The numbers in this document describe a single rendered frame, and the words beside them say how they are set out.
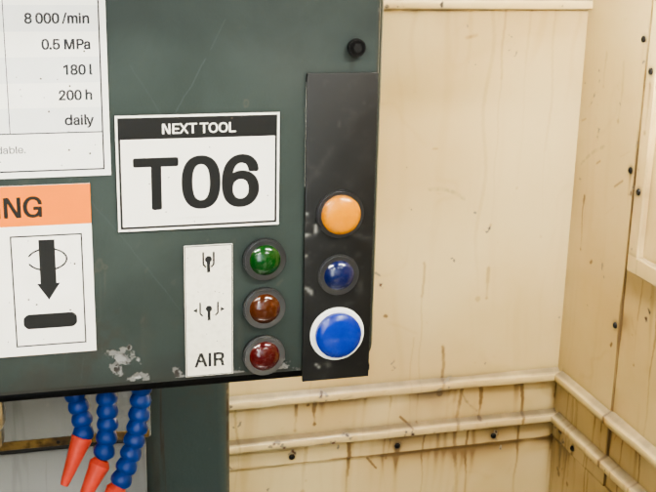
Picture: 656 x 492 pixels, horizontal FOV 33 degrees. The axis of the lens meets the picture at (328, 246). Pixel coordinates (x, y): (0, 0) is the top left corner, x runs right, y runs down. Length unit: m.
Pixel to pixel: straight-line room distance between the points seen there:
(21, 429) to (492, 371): 0.90
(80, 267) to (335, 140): 0.17
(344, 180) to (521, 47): 1.19
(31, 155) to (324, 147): 0.17
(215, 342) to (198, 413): 0.77
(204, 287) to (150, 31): 0.16
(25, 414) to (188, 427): 0.22
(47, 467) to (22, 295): 0.77
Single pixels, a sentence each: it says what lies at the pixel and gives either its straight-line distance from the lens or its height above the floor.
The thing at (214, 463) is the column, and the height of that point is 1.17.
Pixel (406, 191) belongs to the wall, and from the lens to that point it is 1.83.
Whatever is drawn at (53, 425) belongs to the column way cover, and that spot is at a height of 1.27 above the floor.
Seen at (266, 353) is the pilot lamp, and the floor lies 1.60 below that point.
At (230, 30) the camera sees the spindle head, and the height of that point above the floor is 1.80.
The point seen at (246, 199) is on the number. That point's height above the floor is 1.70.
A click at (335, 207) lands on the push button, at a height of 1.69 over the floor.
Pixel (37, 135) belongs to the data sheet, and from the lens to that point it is 0.66.
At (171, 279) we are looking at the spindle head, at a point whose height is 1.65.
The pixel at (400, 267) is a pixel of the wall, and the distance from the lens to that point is 1.87.
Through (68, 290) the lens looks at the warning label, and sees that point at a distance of 0.69.
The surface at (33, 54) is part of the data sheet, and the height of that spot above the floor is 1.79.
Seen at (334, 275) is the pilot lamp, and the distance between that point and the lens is 0.70.
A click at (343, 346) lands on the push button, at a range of 0.72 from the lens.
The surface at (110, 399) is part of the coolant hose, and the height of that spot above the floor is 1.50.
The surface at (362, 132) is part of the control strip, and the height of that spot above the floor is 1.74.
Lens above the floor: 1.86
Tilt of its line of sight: 16 degrees down
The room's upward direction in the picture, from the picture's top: 1 degrees clockwise
